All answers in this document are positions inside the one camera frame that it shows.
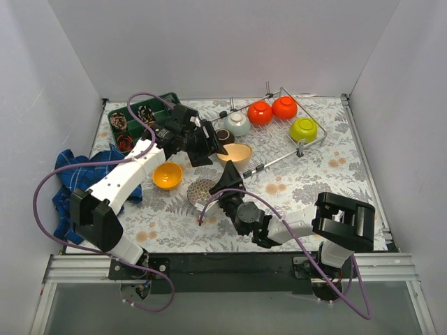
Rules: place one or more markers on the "brown rolled tie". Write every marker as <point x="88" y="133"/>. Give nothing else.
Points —
<point x="118" y="122"/>

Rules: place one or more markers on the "red black rolled tie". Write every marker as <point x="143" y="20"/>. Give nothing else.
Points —
<point x="124" y="143"/>

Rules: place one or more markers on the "orange bowl right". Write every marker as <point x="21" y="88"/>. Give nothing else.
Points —
<point x="284" y="108"/>

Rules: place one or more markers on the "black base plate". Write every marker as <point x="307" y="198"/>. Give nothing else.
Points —
<point x="229" y="272"/>

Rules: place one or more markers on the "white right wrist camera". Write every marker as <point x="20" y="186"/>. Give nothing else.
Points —
<point x="206" y="210"/>

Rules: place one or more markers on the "blue plaid cloth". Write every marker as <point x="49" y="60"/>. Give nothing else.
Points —
<point x="82" y="178"/>

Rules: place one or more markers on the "orange bowl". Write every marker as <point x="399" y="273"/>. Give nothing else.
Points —
<point x="260" y="113"/>
<point x="284" y="108"/>

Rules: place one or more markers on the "floral table mat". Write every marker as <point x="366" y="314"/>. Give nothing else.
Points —
<point x="166" y="222"/>

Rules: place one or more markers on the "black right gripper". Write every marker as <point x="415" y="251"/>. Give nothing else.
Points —
<point x="225" y="195"/>

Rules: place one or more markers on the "floral dark rolled tie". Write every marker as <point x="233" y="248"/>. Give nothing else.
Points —
<point x="145" y="114"/>

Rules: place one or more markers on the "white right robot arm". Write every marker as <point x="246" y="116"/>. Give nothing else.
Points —
<point x="346" y="224"/>

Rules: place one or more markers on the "yellow bowl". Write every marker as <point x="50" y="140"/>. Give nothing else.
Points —
<point x="167" y="176"/>

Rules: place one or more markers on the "pale green bowl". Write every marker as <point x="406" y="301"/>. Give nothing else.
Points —
<point x="237" y="123"/>

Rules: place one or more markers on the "beige ceramic bowl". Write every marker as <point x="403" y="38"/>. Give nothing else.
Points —
<point x="239" y="153"/>

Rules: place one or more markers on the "lime green bowl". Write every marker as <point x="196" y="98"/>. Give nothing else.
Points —
<point x="304" y="128"/>

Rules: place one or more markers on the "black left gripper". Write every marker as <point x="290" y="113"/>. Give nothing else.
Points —
<point x="206" y="140"/>

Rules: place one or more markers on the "brown patterned white bowl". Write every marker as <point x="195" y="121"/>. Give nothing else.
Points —
<point x="198" y="192"/>

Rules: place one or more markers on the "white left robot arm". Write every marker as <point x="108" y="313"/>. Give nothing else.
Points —
<point x="94" y="211"/>

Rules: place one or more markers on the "aluminium frame rail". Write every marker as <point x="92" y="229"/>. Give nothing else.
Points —
<point x="85" y="268"/>

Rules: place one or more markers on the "silver wire dish rack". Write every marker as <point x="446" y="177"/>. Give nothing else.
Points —
<point x="272" y="143"/>

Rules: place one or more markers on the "black patterned bowl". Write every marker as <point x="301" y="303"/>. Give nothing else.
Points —
<point x="225" y="136"/>

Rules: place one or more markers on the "orange bowl left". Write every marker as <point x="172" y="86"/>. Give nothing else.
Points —
<point x="260" y="113"/>

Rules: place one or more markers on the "green compartment tray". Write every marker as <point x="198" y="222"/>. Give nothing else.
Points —
<point x="134" y="128"/>

